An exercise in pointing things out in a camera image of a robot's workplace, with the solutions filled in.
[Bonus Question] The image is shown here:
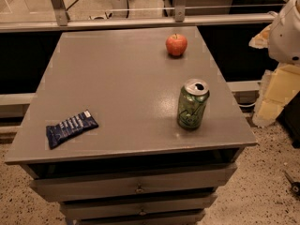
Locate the blue rxbar wrapper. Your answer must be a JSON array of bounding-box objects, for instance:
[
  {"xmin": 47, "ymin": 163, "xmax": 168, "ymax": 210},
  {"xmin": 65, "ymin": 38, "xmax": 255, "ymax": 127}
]
[{"xmin": 46, "ymin": 110, "xmax": 98, "ymax": 149}]

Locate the grey drawer cabinet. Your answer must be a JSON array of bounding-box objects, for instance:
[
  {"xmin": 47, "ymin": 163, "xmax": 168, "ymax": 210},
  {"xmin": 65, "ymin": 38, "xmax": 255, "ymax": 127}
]
[{"xmin": 6, "ymin": 27, "xmax": 256, "ymax": 225}]

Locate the white cable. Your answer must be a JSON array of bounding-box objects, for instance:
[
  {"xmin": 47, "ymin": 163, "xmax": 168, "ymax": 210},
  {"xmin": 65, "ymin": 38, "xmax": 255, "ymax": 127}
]
[{"xmin": 237, "ymin": 100, "xmax": 258, "ymax": 109}]

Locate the grey metal railing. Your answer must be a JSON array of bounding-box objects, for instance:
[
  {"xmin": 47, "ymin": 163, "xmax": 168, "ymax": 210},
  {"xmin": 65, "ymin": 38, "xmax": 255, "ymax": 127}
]
[{"xmin": 0, "ymin": 0, "xmax": 289, "ymax": 33}]

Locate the green soda can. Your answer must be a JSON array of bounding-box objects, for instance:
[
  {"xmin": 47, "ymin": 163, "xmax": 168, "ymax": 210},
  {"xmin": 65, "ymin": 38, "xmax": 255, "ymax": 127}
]
[{"xmin": 177, "ymin": 79, "xmax": 210, "ymax": 129}]

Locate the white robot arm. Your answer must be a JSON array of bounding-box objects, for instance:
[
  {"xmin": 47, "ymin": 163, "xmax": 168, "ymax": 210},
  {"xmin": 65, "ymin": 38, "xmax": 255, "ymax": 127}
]
[{"xmin": 248, "ymin": 0, "xmax": 300, "ymax": 128}]

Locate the red apple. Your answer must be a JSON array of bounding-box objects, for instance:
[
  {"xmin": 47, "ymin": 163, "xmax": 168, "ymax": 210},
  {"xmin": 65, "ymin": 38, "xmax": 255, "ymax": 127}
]
[{"xmin": 166, "ymin": 34, "xmax": 188, "ymax": 56}]

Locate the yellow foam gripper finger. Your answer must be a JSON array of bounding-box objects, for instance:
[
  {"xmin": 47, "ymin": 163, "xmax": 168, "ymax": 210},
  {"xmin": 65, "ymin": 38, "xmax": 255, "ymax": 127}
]
[{"xmin": 248, "ymin": 25, "xmax": 300, "ymax": 128}]

